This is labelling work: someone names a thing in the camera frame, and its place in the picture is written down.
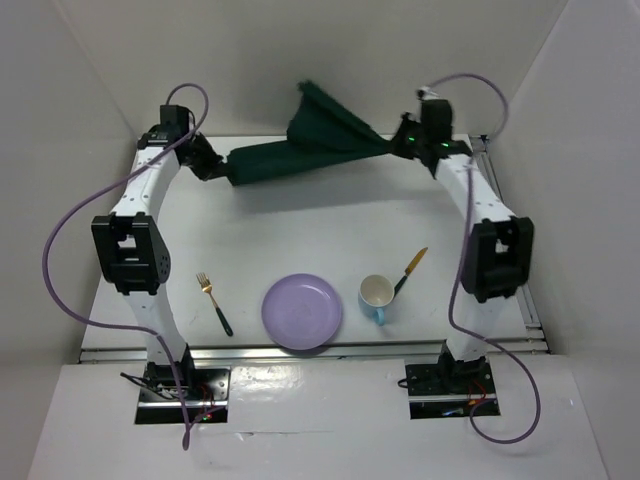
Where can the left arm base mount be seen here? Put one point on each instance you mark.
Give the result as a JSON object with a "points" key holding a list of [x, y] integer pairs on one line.
{"points": [[205, 392]]}

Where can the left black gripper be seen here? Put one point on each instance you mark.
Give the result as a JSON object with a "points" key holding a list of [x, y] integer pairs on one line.
{"points": [[213, 164]]}

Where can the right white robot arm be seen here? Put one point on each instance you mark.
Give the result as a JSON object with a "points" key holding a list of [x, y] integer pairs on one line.
{"points": [[497, 244]]}

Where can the purple plate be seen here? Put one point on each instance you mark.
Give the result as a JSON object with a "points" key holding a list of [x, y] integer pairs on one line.
{"points": [[301, 312]]}

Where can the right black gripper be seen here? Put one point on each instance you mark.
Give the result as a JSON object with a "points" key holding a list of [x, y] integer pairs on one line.
{"points": [[397, 146]]}

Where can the dark green cloth napkin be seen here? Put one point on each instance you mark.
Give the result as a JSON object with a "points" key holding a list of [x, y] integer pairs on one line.
{"points": [[322, 133]]}

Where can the light blue mug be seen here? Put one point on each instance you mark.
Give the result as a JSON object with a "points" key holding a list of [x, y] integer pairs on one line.
{"points": [[376, 293]]}

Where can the gold knife black handle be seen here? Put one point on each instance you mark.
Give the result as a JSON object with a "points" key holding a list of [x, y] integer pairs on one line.
{"points": [[409, 269]]}

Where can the gold fork black handle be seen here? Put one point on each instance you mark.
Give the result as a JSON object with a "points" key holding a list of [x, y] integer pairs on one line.
{"points": [[207, 288]]}

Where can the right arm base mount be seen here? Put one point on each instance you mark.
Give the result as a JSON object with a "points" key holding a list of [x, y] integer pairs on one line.
{"points": [[431, 397]]}

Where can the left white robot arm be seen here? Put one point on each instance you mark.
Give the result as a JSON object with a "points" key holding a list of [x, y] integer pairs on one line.
{"points": [[132, 252]]}

